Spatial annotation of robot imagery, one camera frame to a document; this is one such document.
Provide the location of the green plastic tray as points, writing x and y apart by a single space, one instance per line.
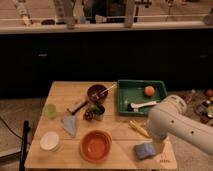
132 91

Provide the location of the white round container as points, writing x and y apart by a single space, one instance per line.
50 141

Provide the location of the white spoon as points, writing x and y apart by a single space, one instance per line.
97 95

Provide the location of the dark brown bowl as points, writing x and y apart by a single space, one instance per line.
95 89

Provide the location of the white handled brush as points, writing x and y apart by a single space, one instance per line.
136 106

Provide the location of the orange ball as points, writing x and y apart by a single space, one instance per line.
149 91

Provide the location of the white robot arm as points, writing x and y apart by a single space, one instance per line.
168 117

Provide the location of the red bowl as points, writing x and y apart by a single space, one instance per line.
95 146

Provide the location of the green translucent cup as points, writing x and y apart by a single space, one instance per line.
49 110

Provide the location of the blue sponge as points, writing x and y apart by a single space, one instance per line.
144 150

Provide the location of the wooden table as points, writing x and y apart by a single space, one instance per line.
67 156

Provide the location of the small potted plant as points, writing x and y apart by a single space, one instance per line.
94 111

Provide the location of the black stand left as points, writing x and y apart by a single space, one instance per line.
24 143

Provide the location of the white yellowish gripper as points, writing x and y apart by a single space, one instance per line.
158 146

